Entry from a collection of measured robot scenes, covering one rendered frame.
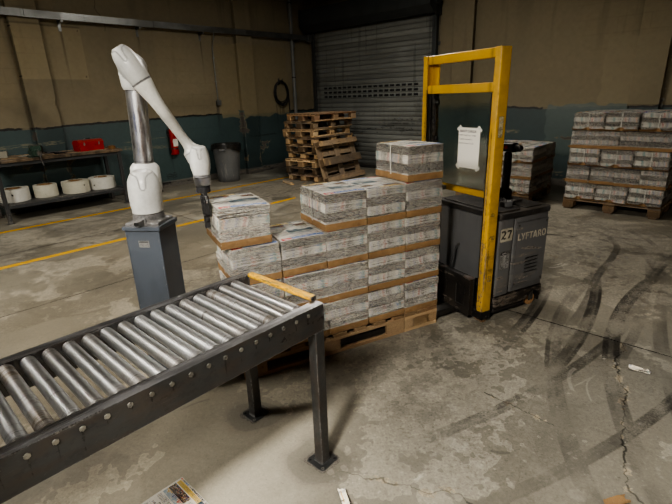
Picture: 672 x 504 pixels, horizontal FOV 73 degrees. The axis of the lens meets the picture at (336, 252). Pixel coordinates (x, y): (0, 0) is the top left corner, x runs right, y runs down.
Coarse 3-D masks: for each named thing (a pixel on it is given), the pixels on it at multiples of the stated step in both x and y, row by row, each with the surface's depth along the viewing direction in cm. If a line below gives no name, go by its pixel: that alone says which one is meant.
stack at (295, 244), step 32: (288, 224) 291; (384, 224) 288; (224, 256) 263; (256, 256) 252; (288, 256) 263; (320, 256) 272; (384, 256) 295; (320, 288) 279; (352, 288) 290; (384, 288) 303; (352, 320) 297; (384, 320) 309; (288, 352) 280
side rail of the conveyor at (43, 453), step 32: (288, 320) 172; (320, 320) 186; (224, 352) 152; (256, 352) 163; (160, 384) 137; (192, 384) 145; (96, 416) 124; (128, 416) 131; (160, 416) 139; (0, 448) 112; (32, 448) 114; (64, 448) 119; (96, 448) 126; (0, 480) 110; (32, 480) 115
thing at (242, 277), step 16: (208, 288) 203; (160, 304) 189; (176, 304) 192; (112, 320) 176; (128, 320) 178; (64, 336) 165; (80, 336) 165; (96, 336) 170; (32, 352) 155; (16, 368) 152; (48, 368) 160; (0, 384) 150; (32, 384) 157
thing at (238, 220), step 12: (216, 204) 247; (228, 204) 245; (240, 204) 244; (252, 204) 244; (264, 204) 246; (216, 216) 243; (228, 216) 239; (240, 216) 242; (252, 216) 245; (264, 216) 249; (216, 228) 244; (228, 228) 241; (240, 228) 244; (252, 228) 247; (264, 228) 251; (228, 240) 243
